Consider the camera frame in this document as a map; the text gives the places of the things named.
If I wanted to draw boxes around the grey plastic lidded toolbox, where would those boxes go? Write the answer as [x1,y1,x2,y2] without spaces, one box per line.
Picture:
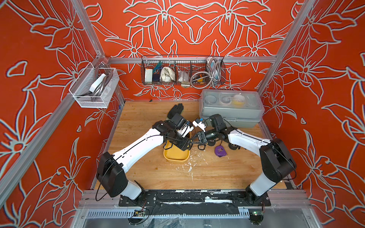
[199,89,265,128]

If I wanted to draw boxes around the purple tape measure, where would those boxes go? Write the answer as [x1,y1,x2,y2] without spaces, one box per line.
[214,145,227,158]

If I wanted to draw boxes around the white box in basket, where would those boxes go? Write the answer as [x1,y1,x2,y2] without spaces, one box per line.
[144,68,153,83]

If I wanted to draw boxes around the white mesh wall basket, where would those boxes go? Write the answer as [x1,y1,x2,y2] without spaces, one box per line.
[69,64,119,108]

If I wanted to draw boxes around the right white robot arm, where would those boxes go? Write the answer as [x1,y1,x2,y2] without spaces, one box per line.
[193,114,297,205]

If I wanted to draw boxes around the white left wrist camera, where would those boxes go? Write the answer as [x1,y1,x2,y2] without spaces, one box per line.
[177,124,194,137]

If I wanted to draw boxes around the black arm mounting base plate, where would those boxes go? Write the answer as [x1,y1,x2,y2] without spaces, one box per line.
[118,190,271,207]

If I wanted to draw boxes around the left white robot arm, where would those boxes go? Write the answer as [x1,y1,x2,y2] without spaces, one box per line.
[96,114,194,200]

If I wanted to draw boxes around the white device in mesh basket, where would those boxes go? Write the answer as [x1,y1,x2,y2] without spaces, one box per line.
[89,73,106,93]

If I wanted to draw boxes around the yellow plastic storage tray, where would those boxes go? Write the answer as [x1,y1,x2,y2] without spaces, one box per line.
[163,137,190,162]

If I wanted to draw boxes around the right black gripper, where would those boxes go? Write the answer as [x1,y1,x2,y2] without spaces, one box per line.
[191,129,219,145]

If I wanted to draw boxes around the black yellow tape measure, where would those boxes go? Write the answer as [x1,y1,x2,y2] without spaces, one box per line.
[228,143,241,150]

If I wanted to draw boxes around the coiled silver hose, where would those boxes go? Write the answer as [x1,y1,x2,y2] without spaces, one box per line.
[190,56,222,89]

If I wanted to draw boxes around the black wire wall basket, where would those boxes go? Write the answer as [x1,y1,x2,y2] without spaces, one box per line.
[141,55,227,89]

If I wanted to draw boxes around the white cloth in basket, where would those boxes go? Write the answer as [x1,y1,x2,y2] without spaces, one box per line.
[160,66,175,83]

